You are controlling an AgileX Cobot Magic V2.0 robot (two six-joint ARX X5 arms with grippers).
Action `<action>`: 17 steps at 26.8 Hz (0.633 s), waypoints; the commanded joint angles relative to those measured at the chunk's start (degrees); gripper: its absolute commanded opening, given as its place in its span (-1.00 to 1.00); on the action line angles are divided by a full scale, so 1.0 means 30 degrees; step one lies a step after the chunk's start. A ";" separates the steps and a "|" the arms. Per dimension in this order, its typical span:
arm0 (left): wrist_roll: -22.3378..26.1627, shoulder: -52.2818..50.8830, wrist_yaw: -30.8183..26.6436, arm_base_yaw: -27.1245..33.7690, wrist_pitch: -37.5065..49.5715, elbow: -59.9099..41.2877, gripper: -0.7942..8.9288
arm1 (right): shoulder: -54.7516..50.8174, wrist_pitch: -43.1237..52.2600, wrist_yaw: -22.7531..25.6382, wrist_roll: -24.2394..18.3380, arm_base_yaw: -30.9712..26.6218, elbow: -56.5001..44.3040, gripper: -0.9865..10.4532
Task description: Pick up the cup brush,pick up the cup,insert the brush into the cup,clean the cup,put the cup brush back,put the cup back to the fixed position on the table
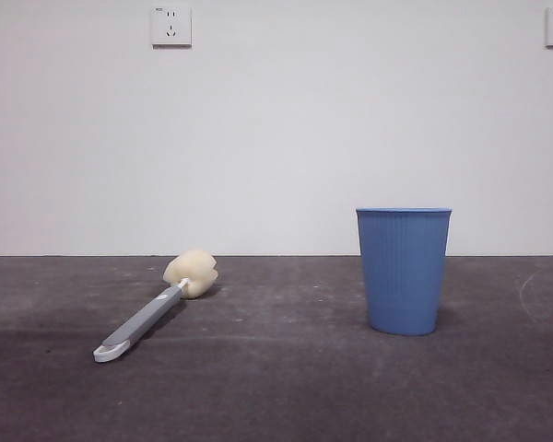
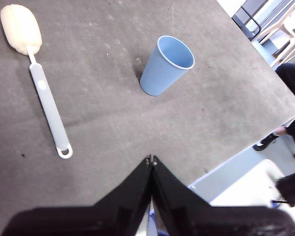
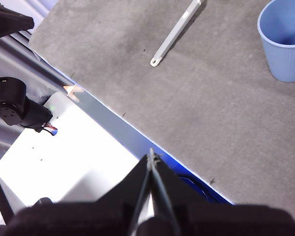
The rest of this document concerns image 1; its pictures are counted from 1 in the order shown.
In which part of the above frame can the blue ribbed plastic cup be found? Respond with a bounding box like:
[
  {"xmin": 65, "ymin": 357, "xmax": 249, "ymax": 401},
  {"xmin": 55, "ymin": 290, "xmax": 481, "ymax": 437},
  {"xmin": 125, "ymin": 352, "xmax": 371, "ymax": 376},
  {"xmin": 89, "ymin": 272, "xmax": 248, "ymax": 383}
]
[{"xmin": 355, "ymin": 206, "xmax": 453, "ymax": 337}]

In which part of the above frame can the grey-handled sponge cup brush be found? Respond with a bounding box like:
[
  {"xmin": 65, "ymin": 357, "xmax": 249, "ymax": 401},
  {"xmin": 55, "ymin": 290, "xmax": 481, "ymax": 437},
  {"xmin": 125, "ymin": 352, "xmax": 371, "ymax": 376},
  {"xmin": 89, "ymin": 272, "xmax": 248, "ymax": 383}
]
[{"xmin": 91, "ymin": 249, "xmax": 220, "ymax": 366}]

